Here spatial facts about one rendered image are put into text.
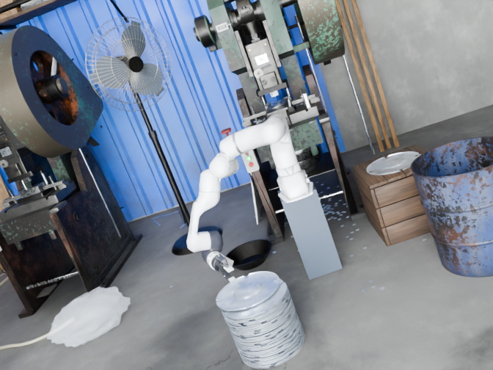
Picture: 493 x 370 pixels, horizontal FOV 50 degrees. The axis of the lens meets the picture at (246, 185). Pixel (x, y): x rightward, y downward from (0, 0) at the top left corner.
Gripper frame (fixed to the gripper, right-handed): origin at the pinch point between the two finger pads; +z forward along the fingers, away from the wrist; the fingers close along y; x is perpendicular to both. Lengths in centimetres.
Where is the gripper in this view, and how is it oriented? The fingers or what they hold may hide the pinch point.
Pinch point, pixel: (231, 274)
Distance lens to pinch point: 249.5
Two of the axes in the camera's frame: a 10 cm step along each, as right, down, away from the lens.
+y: -3.2, -9.1, -2.7
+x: 8.8, -3.9, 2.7
